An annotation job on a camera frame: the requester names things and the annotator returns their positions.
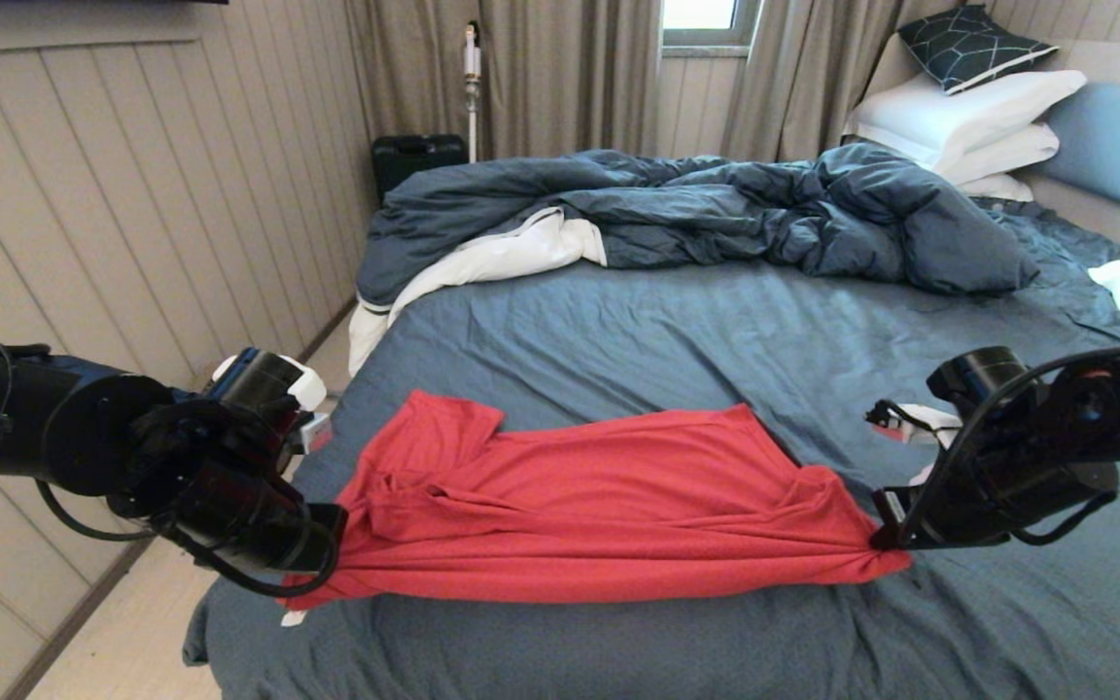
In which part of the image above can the red t-shirt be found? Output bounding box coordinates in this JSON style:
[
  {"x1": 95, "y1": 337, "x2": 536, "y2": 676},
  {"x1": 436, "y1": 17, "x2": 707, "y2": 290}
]
[{"x1": 278, "y1": 391, "x2": 913, "y2": 612}]

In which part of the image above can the white bed linen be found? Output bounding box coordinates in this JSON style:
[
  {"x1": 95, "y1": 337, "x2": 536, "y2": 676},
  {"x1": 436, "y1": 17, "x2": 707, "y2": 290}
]
[{"x1": 347, "y1": 206, "x2": 608, "y2": 377}]

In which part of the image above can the dark blue crumpled duvet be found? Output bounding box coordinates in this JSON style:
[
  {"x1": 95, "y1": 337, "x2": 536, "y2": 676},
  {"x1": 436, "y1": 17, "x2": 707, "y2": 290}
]
[{"x1": 356, "y1": 141, "x2": 1042, "y2": 307}]

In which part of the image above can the black hard case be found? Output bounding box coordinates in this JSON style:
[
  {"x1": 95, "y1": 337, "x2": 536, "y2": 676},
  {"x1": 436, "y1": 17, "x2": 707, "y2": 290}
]
[{"x1": 370, "y1": 133, "x2": 469, "y2": 200}]

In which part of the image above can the large white pillow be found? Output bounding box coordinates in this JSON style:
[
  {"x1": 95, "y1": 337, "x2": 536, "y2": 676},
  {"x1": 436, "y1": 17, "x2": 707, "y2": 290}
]
[{"x1": 844, "y1": 68, "x2": 1088, "y2": 174}]

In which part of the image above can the beige curtain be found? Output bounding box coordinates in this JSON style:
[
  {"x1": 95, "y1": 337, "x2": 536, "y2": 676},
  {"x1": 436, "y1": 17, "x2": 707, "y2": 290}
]
[
  {"x1": 344, "y1": 0, "x2": 663, "y2": 162},
  {"x1": 720, "y1": 0, "x2": 960, "y2": 162}
]

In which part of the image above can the dark patterned cushion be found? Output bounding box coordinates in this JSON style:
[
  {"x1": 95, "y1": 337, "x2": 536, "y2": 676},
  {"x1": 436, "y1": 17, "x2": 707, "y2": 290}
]
[{"x1": 897, "y1": 5, "x2": 1060, "y2": 95}]

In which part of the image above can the white stick vacuum cleaner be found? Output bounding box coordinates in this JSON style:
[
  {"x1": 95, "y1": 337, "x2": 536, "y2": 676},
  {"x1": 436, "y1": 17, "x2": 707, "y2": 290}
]
[{"x1": 464, "y1": 21, "x2": 482, "y2": 161}]

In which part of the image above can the grey framed window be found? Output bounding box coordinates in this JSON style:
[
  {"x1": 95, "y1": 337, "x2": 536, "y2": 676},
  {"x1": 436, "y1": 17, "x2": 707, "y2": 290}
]
[{"x1": 662, "y1": 0, "x2": 761, "y2": 55}]

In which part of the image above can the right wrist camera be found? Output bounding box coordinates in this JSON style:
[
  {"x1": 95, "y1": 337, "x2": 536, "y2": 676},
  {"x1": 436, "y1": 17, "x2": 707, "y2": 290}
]
[{"x1": 927, "y1": 347, "x2": 1037, "y2": 414}]

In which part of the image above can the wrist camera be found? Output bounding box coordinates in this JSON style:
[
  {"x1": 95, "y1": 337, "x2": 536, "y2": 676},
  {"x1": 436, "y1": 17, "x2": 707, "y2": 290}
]
[
  {"x1": 213, "y1": 348, "x2": 330, "y2": 456},
  {"x1": 927, "y1": 347, "x2": 1037, "y2": 414}
]

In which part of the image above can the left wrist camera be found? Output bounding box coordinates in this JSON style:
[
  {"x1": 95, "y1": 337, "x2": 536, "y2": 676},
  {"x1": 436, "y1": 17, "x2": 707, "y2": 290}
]
[{"x1": 213, "y1": 348, "x2": 330, "y2": 456}]

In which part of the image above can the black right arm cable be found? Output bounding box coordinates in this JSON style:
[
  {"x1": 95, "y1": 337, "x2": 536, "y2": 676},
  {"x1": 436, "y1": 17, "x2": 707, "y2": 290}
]
[{"x1": 866, "y1": 342, "x2": 1120, "y2": 550}]

